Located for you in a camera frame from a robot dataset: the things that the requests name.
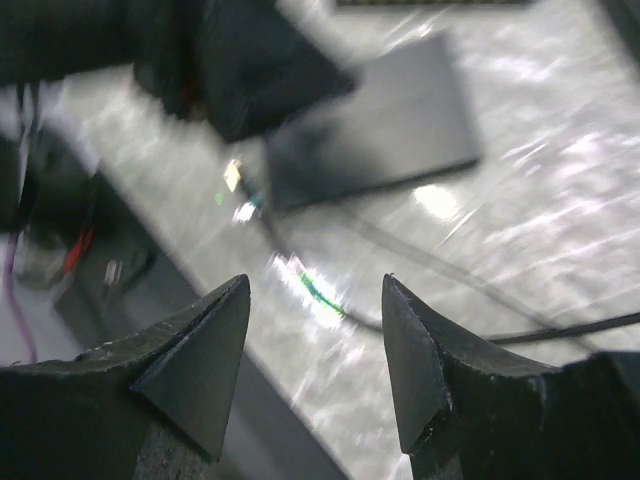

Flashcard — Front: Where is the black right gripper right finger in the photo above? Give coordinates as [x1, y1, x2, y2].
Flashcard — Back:
[382, 276, 639, 479]

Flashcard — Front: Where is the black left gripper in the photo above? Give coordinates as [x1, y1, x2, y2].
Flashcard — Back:
[1, 1, 356, 143]

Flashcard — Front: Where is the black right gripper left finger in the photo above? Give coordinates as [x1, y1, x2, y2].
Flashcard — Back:
[1, 275, 250, 479]

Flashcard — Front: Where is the black patch cable teal plug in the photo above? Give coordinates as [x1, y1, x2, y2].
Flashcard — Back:
[222, 157, 640, 346]

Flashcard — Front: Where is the black switch box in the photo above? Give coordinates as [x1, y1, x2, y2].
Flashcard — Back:
[266, 33, 482, 212]

